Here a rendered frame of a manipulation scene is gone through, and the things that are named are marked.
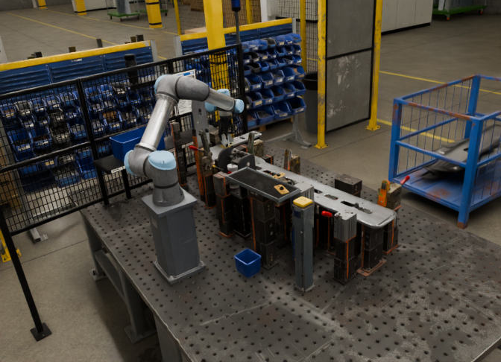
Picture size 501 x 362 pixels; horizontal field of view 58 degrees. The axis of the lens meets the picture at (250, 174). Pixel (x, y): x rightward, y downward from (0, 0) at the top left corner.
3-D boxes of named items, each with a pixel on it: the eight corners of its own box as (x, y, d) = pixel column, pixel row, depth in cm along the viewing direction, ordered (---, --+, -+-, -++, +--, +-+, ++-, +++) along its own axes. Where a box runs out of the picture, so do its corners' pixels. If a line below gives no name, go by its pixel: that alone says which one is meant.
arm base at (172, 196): (160, 210, 207) (157, 191, 203) (147, 198, 219) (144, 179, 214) (189, 199, 214) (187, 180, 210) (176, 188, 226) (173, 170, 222)
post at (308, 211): (315, 285, 213) (314, 204, 194) (305, 293, 208) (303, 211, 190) (303, 278, 218) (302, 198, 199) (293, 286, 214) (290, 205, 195)
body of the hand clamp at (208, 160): (218, 205, 289) (212, 155, 275) (209, 209, 286) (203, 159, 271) (212, 202, 294) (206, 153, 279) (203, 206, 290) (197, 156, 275)
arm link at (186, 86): (197, 74, 213) (246, 97, 256) (179, 73, 218) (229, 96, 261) (193, 98, 213) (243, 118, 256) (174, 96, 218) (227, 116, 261)
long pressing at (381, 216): (403, 212, 212) (404, 209, 211) (376, 232, 199) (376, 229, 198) (221, 144, 308) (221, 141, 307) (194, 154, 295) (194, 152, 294)
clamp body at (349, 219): (359, 277, 216) (361, 212, 201) (344, 288, 210) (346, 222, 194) (343, 269, 223) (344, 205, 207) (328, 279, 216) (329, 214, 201)
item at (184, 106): (200, 109, 330) (195, 67, 317) (174, 118, 317) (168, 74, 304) (199, 109, 332) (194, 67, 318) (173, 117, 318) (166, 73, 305)
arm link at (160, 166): (167, 188, 205) (162, 161, 199) (145, 183, 211) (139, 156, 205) (183, 177, 214) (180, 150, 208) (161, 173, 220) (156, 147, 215)
